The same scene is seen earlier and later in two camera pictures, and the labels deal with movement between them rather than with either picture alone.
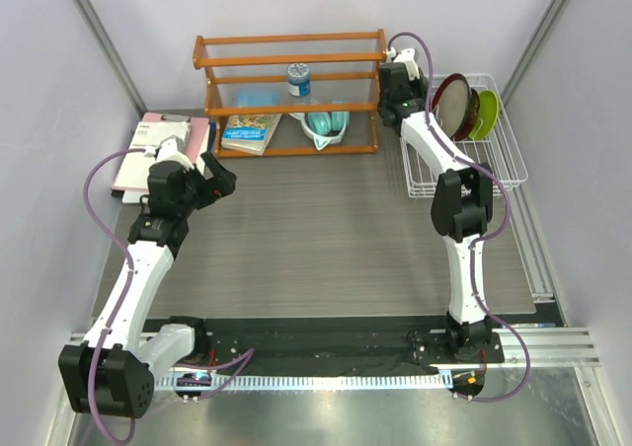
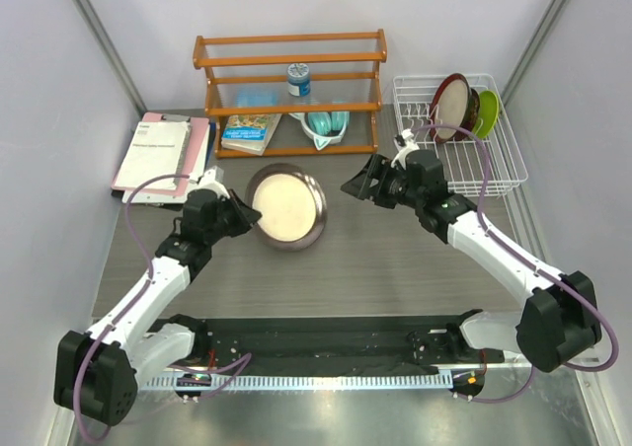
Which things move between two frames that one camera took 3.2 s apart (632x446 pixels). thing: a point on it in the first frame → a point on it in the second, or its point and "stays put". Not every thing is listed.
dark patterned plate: x=473 y=116 stays put
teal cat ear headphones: x=324 y=126 stays put
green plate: x=488 y=111 stays put
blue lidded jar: x=298 y=80 stays put
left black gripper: x=221 y=185 → x=245 y=215
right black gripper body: x=418 y=88 → x=397 y=190
